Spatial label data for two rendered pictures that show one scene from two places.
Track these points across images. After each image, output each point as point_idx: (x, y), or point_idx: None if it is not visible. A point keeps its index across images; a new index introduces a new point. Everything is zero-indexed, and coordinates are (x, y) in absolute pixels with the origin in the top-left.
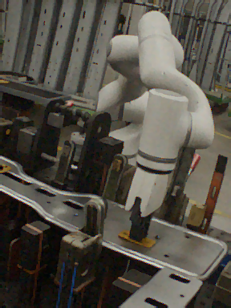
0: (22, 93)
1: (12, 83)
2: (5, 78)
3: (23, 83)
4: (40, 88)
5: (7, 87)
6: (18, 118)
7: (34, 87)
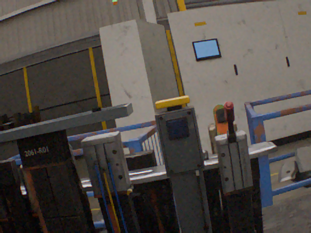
0: (16, 129)
1: None
2: (100, 111)
3: (50, 124)
4: (13, 133)
5: (47, 121)
6: (10, 159)
7: (27, 130)
